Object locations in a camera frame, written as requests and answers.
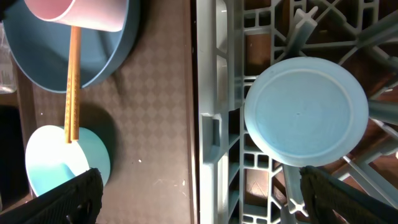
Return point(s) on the clear plastic waste bin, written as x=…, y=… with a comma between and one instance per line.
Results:
x=7, y=79

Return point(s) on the wooden chopstick left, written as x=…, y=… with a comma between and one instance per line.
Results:
x=67, y=124

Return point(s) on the light blue rice bowl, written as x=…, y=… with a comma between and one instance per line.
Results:
x=50, y=161

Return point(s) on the dark blue plate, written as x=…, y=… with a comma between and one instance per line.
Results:
x=41, y=48

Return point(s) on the pink cup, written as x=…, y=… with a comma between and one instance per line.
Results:
x=106, y=15

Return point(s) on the grey dishwasher rack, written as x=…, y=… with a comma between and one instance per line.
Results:
x=236, y=42

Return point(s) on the wooden chopstick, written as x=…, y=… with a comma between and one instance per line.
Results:
x=75, y=52
x=67, y=124

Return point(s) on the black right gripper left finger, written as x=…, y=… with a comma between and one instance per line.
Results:
x=79, y=200

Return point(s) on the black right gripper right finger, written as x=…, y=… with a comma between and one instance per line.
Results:
x=326, y=196

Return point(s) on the wooden chopstick right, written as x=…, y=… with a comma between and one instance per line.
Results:
x=75, y=52

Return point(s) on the light blue cup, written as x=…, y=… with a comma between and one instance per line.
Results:
x=306, y=111

